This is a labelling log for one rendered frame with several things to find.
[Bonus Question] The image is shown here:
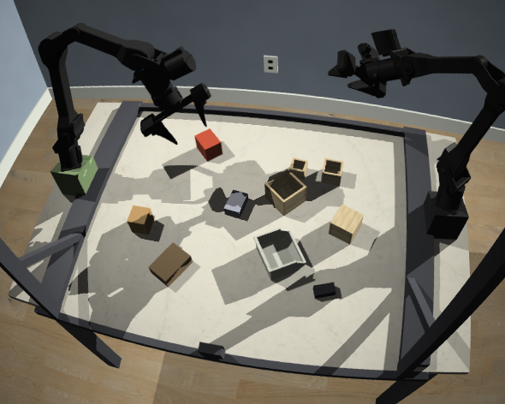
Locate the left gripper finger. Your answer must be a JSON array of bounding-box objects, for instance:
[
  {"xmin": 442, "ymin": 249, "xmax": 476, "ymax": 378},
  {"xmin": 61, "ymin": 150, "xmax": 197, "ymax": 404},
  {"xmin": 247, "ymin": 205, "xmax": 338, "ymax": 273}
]
[
  {"xmin": 194, "ymin": 101, "xmax": 207, "ymax": 127},
  {"xmin": 151, "ymin": 122, "xmax": 178, "ymax": 145}
]

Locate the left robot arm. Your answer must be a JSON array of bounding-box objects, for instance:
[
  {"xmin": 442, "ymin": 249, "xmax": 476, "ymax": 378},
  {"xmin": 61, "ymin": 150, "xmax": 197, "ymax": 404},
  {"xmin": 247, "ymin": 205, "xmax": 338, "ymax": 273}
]
[{"xmin": 39, "ymin": 23, "xmax": 196, "ymax": 171}]

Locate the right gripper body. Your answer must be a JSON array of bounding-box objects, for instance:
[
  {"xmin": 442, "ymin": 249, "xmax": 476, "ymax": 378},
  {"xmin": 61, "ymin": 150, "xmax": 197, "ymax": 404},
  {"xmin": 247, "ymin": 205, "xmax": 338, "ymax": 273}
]
[{"xmin": 337, "ymin": 50, "xmax": 387, "ymax": 98}]

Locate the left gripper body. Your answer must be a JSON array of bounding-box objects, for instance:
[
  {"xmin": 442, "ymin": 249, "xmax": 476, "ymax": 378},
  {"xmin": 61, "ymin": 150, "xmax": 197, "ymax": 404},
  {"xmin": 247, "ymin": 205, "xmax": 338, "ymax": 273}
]
[{"xmin": 140, "ymin": 81, "xmax": 211, "ymax": 137}]

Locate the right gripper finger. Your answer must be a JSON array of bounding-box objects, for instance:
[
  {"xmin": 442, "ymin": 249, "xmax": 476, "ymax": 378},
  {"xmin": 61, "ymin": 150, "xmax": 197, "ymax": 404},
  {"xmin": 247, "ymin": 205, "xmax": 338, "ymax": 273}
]
[
  {"xmin": 348, "ymin": 80, "xmax": 374, "ymax": 96},
  {"xmin": 328, "ymin": 65, "xmax": 347, "ymax": 78}
]

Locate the red-orange block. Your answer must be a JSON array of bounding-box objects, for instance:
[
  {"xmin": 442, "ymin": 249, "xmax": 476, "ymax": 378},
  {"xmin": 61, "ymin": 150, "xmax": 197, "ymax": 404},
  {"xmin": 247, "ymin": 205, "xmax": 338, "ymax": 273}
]
[{"xmin": 195, "ymin": 128, "xmax": 223, "ymax": 161}]

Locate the tan cardboard cube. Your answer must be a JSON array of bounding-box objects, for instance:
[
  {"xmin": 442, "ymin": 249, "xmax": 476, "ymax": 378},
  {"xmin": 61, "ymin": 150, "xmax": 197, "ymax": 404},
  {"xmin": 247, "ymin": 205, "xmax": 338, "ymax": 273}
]
[{"xmin": 127, "ymin": 205, "xmax": 154, "ymax": 235}]

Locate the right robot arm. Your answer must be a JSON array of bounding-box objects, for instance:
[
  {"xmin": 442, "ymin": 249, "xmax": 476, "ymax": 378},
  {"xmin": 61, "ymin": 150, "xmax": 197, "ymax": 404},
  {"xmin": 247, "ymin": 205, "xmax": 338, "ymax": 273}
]
[{"xmin": 358, "ymin": 29, "xmax": 505, "ymax": 215}]

